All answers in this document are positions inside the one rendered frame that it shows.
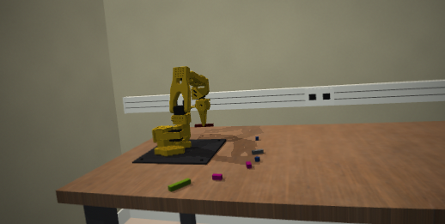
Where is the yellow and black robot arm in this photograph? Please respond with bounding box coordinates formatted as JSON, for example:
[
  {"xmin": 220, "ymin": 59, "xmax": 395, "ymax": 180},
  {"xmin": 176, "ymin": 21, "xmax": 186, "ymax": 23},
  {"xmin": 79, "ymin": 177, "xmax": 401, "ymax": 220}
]
[{"xmin": 154, "ymin": 66, "xmax": 210, "ymax": 156}]

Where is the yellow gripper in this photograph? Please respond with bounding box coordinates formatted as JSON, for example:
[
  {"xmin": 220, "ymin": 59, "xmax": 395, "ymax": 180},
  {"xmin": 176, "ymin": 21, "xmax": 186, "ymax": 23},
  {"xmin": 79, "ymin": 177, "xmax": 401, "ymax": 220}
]
[{"xmin": 191, "ymin": 98, "xmax": 210, "ymax": 126}]

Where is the lime green rectangular rod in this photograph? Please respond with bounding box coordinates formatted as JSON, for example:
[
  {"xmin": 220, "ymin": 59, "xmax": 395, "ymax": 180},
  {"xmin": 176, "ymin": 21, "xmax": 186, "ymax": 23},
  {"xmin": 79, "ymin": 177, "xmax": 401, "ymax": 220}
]
[{"xmin": 168, "ymin": 178, "xmax": 191, "ymax": 192}]

